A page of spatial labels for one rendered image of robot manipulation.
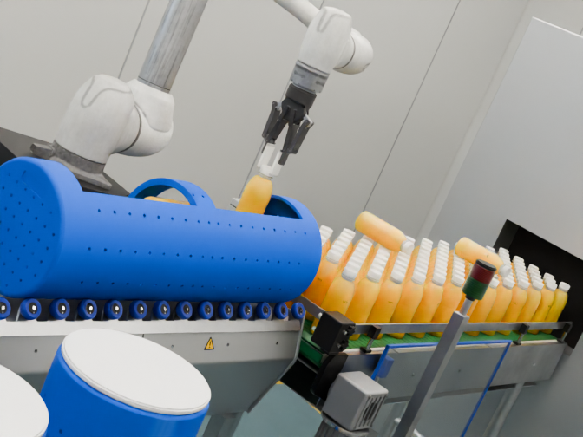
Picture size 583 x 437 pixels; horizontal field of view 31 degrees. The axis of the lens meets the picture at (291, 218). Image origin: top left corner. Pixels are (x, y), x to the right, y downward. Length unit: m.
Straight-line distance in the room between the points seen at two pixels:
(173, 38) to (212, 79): 2.93
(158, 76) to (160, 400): 1.40
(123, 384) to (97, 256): 0.41
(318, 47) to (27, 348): 1.02
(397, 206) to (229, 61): 2.06
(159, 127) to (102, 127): 0.24
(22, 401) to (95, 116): 1.33
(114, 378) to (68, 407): 0.09
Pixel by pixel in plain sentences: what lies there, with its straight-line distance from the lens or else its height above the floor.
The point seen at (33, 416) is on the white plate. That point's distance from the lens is 1.59.
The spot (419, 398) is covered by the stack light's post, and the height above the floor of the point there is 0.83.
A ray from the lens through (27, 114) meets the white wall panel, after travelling 5.39.
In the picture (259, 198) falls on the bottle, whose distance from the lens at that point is 2.66.
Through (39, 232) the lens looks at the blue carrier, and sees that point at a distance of 2.10.
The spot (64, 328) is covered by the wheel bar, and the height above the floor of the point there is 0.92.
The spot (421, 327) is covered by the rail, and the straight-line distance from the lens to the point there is 3.17.
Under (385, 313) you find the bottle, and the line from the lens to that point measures 3.06.
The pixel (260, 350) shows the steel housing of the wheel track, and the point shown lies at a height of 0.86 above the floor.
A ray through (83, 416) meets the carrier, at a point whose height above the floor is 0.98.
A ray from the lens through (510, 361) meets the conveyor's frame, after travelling 3.84.
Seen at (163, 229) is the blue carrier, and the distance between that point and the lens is 2.24.
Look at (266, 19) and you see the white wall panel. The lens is 6.01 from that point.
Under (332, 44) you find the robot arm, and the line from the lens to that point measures 2.60.
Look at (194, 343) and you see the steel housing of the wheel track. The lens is 2.51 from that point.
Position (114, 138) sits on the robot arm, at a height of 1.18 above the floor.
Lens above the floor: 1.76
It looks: 12 degrees down
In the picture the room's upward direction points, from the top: 24 degrees clockwise
